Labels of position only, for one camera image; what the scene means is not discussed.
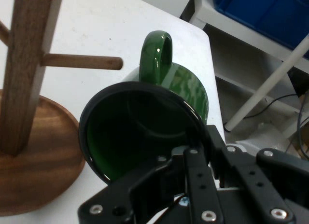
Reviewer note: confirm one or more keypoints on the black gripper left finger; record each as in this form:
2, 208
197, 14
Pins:
154, 185

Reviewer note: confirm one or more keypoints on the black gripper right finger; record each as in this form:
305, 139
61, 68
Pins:
265, 180

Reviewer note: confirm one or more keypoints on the green enamel mug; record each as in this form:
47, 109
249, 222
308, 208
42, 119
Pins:
188, 88

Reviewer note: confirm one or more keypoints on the white metal pole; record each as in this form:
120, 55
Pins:
265, 85

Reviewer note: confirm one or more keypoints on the white shelf unit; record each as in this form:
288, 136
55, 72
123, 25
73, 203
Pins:
241, 52

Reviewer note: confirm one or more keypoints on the blue plastic crate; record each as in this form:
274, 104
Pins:
265, 11

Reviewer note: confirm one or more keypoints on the wooden mug tree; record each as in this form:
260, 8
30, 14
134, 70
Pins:
24, 64

